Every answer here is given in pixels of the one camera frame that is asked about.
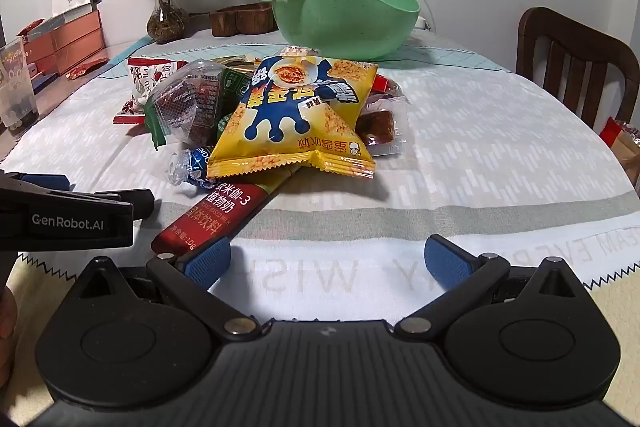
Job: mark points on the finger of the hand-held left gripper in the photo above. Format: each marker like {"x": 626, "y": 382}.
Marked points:
{"x": 45, "y": 181}
{"x": 137, "y": 202}

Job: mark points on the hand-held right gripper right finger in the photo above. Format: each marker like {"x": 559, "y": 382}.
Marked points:
{"x": 447, "y": 259}

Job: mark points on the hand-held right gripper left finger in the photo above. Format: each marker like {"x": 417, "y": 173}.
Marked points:
{"x": 207, "y": 259}

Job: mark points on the red stick packet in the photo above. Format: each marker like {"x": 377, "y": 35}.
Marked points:
{"x": 210, "y": 217}

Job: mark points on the blue candy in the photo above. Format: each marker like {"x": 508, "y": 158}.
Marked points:
{"x": 197, "y": 167}

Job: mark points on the clear pack of dark snack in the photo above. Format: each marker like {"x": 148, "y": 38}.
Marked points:
{"x": 190, "y": 102}

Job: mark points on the red and white snack bag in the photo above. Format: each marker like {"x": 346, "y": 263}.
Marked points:
{"x": 145, "y": 79}

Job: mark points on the brown cake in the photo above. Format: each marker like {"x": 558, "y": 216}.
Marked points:
{"x": 375, "y": 127}

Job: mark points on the dark green snack packet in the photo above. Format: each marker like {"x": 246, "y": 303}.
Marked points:
{"x": 235, "y": 84}

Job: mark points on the gold foil snack packet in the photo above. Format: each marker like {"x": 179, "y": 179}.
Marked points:
{"x": 235, "y": 62}

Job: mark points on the yellow chip bag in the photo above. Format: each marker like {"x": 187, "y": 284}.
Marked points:
{"x": 300, "y": 107}

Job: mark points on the red snack packet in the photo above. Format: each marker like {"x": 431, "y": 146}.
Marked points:
{"x": 385, "y": 84}

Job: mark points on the green plastic bowl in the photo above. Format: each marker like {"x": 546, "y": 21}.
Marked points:
{"x": 345, "y": 22}

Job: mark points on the person's left hand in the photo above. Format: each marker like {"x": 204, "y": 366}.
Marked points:
{"x": 6, "y": 332}

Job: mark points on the clear printed plastic cup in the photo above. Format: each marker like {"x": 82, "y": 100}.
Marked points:
{"x": 17, "y": 82}

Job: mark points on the white patterned tablecloth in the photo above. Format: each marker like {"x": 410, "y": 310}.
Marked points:
{"x": 475, "y": 147}

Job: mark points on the small red packet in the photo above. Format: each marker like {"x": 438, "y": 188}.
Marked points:
{"x": 85, "y": 68}

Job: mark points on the orange box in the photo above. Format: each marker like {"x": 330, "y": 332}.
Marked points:
{"x": 75, "y": 37}

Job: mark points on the light blue flat box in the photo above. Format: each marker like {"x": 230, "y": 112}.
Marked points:
{"x": 55, "y": 24}

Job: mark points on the red and brown paper bag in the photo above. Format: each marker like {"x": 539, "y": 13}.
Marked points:
{"x": 620, "y": 147}

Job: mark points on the dark wooden chair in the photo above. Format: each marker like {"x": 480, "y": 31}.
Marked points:
{"x": 560, "y": 32}

